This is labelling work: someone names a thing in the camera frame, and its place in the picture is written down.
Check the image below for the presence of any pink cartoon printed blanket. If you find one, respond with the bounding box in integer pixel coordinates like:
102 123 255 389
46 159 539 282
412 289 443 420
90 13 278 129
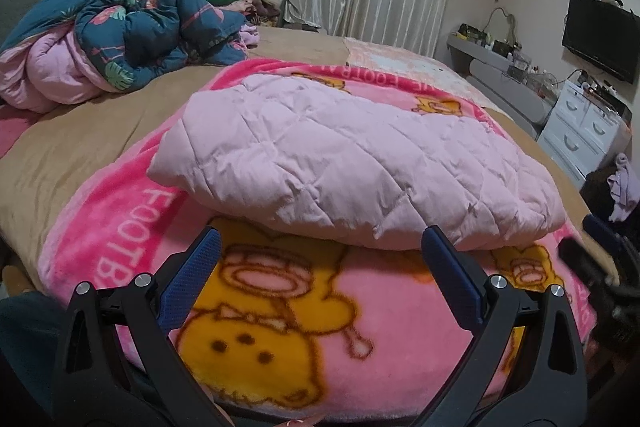
40 57 601 423

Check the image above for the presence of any white drawer cabinet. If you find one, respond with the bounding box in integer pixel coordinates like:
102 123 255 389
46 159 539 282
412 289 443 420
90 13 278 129
537 79 633 188

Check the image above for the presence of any peach patterned cloth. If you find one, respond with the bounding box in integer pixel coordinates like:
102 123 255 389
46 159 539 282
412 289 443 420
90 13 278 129
345 37 511 118

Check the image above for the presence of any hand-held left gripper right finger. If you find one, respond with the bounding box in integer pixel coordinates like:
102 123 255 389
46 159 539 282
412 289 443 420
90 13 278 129
415 226 588 427

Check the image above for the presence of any pink quilted jacket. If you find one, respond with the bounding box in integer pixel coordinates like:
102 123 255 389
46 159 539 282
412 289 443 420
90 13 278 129
147 74 568 254

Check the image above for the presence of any bed with tan sheet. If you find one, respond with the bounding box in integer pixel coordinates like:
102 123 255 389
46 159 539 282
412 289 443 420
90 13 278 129
0 24 613 293

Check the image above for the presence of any lilac cloth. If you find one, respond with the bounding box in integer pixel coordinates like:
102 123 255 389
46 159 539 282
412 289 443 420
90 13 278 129
606 152 640 223

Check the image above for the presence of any black television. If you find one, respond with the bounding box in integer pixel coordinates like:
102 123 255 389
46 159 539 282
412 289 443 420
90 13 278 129
561 0 640 84

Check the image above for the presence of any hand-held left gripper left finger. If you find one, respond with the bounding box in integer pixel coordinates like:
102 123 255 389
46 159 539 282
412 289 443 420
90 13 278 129
52 227 228 427

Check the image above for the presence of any blue floral duvet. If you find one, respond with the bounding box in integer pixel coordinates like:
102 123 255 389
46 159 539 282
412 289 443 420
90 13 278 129
0 0 261 112

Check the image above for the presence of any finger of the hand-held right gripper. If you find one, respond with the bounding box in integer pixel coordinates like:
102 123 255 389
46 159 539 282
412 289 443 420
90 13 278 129
582 214 636 278
557 237 616 290

